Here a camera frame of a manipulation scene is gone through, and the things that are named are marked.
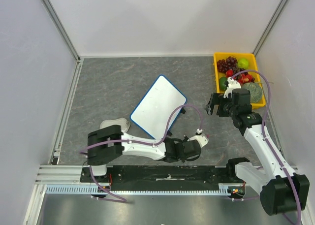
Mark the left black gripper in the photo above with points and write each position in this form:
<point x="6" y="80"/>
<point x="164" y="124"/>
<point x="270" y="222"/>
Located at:
<point x="185" y="141"/>

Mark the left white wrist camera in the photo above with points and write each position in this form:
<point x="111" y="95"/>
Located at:
<point x="201" y="139"/>

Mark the yellow plastic bin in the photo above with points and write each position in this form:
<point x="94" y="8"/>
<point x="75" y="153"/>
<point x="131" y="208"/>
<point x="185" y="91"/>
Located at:
<point x="249" y="56"/>

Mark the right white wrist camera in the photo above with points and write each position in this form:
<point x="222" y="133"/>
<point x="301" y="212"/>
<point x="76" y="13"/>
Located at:
<point x="230" y="85"/>

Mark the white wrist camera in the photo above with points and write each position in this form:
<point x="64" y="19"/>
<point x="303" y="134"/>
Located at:
<point x="201" y="139"/>
<point x="230" y="85"/>

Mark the netted green melon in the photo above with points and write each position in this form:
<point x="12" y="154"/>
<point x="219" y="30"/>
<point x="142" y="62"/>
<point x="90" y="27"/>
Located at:
<point x="255" y="90"/>

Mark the right aluminium frame post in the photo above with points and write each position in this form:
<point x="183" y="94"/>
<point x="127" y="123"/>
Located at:
<point x="270" y="25"/>

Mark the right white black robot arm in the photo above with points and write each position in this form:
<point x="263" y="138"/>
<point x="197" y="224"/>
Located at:
<point x="279" y="187"/>

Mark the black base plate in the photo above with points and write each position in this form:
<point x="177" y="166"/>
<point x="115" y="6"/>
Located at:
<point x="164" y="178"/>

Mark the light green apple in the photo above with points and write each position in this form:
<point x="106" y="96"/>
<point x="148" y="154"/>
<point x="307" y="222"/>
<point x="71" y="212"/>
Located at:
<point x="243" y="63"/>

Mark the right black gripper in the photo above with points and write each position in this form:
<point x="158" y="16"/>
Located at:
<point x="220" y="105"/>

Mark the dark red grape bunch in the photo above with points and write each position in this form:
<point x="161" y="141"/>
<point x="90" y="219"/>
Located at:
<point x="227" y="64"/>

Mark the left aluminium frame post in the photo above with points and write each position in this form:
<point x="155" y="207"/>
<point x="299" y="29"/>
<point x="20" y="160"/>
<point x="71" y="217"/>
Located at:
<point x="58" y="24"/>

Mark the grey whiteboard eraser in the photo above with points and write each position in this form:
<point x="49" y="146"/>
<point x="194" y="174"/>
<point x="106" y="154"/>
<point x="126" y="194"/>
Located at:
<point x="122" y="122"/>

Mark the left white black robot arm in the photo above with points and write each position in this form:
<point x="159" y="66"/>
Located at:
<point x="109" y="143"/>

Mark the dark green lime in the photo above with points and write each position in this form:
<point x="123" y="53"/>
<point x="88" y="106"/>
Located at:
<point x="222" y="85"/>

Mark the blue framed whiteboard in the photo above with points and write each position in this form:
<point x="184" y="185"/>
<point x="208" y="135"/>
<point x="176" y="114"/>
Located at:
<point x="153" y="113"/>

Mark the red cherry cluster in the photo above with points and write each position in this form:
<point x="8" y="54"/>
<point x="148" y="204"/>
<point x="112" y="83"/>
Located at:
<point x="243" y="78"/>

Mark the aluminium frame post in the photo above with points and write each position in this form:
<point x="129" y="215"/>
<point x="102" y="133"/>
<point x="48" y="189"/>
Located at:
<point x="58" y="24"/>
<point x="270" y="25"/>

